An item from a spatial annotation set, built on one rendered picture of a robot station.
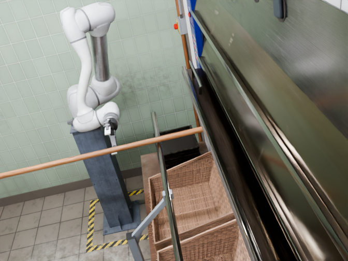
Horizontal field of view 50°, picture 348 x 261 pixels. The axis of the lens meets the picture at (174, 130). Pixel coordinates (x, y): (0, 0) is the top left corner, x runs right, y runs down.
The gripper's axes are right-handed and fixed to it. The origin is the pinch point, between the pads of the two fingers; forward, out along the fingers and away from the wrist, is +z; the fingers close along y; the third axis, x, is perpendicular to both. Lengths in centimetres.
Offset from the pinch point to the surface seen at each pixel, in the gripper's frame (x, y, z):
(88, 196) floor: 54, 119, -101
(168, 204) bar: -25, 2, 53
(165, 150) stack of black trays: -27, 39, -35
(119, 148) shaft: -5.0, -0.9, 7.8
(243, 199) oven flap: -51, -22, 83
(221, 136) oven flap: -53, -22, 46
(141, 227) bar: -10, 19, 47
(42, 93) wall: 61, 14, -115
